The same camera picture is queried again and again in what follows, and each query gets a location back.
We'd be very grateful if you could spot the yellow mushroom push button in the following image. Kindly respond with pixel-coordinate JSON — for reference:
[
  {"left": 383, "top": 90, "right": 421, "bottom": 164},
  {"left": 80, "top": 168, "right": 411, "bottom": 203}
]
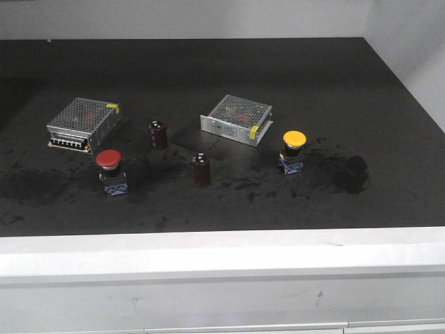
[{"left": 278, "top": 130, "right": 307, "bottom": 175}]

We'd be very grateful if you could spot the red mushroom push button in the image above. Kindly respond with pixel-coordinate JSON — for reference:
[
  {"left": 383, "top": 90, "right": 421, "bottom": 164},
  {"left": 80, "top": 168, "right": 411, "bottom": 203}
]
[{"left": 95, "top": 149, "right": 128, "bottom": 197}]

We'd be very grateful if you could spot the front dark red capacitor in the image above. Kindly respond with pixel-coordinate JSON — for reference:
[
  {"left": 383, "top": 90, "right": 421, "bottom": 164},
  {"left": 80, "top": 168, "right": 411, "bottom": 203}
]
[{"left": 192, "top": 152, "right": 211, "bottom": 185}]

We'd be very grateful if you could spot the dark red capacitor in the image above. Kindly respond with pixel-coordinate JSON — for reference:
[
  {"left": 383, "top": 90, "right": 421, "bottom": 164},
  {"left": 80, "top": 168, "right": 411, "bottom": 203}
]
[
  {"left": 149, "top": 120, "right": 168, "bottom": 150},
  {"left": 192, "top": 152, "right": 211, "bottom": 185}
]

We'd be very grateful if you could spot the right silver mesh power supply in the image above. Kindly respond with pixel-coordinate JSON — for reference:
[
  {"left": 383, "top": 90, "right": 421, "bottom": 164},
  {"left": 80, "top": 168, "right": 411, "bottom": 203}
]
[{"left": 200, "top": 95, "right": 273, "bottom": 147}]

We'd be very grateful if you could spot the silver mesh power supply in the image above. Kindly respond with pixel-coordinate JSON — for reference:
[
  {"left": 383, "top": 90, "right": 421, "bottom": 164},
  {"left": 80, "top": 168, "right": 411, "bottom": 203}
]
[
  {"left": 200, "top": 95, "right": 273, "bottom": 147},
  {"left": 47, "top": 97, "right": 123, "bottom": 154}
]

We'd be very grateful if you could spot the rear dark red capacitor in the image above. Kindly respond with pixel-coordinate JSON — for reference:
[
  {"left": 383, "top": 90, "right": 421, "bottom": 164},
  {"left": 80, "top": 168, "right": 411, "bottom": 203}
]
[{"left": 149, "top": 120, "right": 168, "bottom": 150}]

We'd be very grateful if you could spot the left silver mesh power supply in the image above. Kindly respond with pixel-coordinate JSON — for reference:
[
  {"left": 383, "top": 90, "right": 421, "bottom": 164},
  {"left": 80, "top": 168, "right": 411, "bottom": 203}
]
[{"left": 47, "top": 97, "right": 123, "bottom": 154}]

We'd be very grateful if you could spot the white shelf front rail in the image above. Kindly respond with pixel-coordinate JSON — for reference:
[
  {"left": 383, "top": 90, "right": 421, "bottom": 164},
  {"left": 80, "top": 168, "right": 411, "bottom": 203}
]
[{"left": 1, "top": 227, "right": 444, "bottom": 285}]

